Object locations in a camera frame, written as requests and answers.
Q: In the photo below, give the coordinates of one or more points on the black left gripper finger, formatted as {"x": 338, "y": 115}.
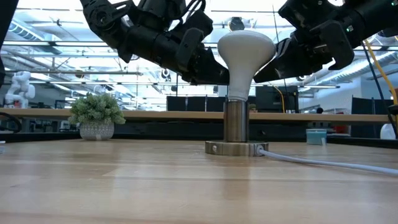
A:
{"x": 211, "y": 73}

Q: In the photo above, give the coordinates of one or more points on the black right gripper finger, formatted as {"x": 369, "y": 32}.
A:
{"x": 280, "y": 63}

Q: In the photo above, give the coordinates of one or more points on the white flood lightbulb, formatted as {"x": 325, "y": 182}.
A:
{"x": 245, "y": 53}

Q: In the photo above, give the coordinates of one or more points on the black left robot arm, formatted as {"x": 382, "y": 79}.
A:
{"x": 124, "y": 34}

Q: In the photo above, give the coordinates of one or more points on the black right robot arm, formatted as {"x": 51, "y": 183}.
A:
{"x": 373, "y": 15}

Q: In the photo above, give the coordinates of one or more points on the black partition panel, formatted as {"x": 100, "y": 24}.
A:
{"x": 192, "y": 104}

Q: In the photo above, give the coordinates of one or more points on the black monitor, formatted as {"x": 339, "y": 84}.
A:
{"x": 273, "y": 99}

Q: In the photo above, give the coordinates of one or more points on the metal lamp socket base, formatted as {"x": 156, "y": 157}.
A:
{"x": 236, "y": 124}

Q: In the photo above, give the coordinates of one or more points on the large tan table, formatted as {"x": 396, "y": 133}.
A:
{"x": 155, "y": 115}

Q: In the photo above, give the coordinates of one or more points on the small red object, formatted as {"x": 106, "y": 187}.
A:
{"x": 340, "y": 129}

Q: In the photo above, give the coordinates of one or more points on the green potted plant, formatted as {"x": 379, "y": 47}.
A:
{"x": 96, "y": 115}

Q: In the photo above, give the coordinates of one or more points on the white jug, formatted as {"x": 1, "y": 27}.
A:
{"x": 387, "y": 132}

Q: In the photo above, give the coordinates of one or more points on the white humanoid robot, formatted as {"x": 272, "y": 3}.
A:
{"x": 20, "y": 90}

